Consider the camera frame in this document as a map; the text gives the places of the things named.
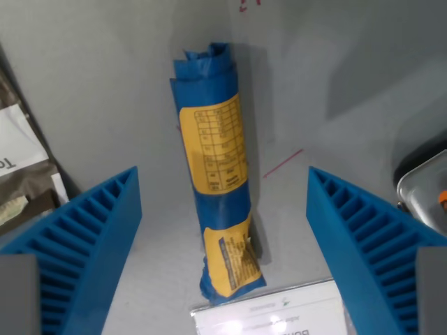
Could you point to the silver metal box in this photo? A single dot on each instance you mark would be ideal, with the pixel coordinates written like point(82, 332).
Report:
point(422, 188)

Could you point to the dark tobacco pouch warning label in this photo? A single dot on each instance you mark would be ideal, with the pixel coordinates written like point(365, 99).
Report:
point(21, 174)

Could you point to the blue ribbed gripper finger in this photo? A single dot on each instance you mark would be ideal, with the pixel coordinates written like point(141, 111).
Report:
point(104, 244)
point(335, 237)

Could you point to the rolled blue bag yellow label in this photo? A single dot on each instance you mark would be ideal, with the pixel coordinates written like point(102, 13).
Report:
point(216, 157)

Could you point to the white name badge plastic sleeve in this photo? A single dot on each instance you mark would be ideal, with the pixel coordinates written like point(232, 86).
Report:
point(265, 314)

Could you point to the small orange part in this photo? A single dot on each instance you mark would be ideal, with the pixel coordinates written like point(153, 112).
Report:
point(443, 200)

